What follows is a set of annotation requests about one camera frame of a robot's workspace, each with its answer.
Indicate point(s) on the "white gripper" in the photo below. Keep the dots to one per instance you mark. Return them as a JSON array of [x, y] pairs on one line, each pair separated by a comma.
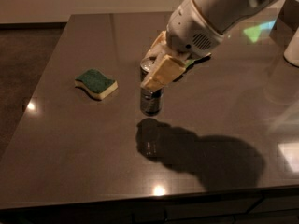
[[189, 32]]

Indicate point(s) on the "silver redbull can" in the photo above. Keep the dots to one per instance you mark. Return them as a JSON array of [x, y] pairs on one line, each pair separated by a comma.
[[150, 102]]

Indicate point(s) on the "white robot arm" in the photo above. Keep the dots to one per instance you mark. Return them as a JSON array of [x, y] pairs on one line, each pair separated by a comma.
[[223, 15]]

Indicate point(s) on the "green yellow sponge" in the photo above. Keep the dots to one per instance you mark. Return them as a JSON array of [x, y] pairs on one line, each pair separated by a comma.
[[96, 84]]

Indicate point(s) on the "green snack bag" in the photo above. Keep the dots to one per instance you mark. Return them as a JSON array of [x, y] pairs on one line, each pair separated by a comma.
[[191, 63]]

